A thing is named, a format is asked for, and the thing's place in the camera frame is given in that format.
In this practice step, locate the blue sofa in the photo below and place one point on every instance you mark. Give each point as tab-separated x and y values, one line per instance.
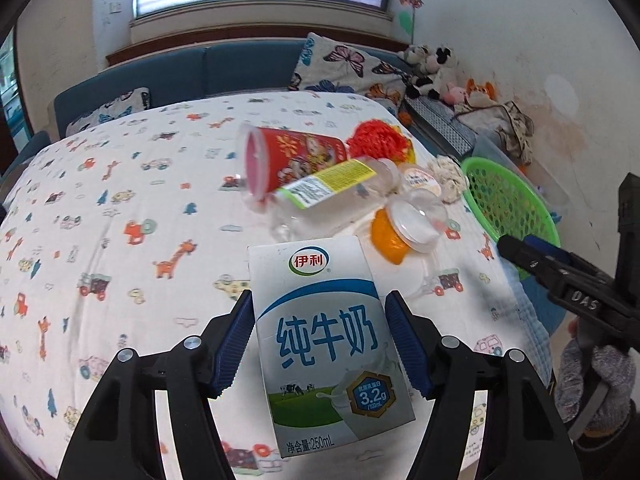
240	67

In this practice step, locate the person's right forearm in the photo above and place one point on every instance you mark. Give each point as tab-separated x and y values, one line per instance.
612	452

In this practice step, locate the black and white patterned cushion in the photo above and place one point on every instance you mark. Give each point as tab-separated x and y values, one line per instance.
440	120

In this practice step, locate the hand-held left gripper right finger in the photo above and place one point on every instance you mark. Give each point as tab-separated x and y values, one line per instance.
410	350

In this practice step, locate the white foam net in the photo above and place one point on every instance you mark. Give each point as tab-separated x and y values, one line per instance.
450	180

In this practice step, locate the black and white cow plush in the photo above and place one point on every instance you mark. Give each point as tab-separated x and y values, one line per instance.
435	67

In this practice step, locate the small printed pillow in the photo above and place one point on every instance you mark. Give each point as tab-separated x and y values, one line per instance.
107	110

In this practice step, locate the person's right hand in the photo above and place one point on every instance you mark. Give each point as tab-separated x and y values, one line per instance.
580	380

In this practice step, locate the clear plastic lidded cup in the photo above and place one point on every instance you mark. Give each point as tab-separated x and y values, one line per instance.
415	220

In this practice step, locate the small orange ball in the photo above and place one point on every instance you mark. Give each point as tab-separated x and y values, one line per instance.
406	119

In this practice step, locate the orange fox plush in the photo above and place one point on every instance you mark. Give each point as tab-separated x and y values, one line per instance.
480	92

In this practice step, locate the butterfly print pillow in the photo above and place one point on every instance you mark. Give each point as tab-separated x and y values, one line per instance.
345	67

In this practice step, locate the clear plastic bottle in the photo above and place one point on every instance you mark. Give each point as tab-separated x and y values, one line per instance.
320	184

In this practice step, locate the wooden framed door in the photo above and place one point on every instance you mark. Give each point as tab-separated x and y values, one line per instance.
9	95

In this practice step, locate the red mesh net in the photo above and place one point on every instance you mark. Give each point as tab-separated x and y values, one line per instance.
375	137

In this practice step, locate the green plastic basket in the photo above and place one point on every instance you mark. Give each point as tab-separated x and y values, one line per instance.
500	195

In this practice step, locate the pink plush toy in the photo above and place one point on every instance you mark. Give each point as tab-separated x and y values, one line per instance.
456	94

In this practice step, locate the red paper cup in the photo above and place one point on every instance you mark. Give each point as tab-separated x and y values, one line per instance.
300	152

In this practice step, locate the white milk carton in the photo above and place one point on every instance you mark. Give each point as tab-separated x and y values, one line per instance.
320	340

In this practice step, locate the grey plush toy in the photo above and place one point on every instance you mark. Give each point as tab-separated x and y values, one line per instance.
415	54

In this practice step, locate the beige cloth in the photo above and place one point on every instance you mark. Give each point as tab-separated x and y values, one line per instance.
505	120

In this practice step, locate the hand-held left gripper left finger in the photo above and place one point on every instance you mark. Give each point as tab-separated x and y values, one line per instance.
235	345

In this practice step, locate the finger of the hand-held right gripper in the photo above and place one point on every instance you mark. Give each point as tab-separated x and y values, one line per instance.
565	285
547	247

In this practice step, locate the white wall switch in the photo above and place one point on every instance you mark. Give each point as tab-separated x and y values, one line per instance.
116	7

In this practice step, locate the small printed-lid plastic cup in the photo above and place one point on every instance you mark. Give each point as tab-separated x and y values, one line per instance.
422	180

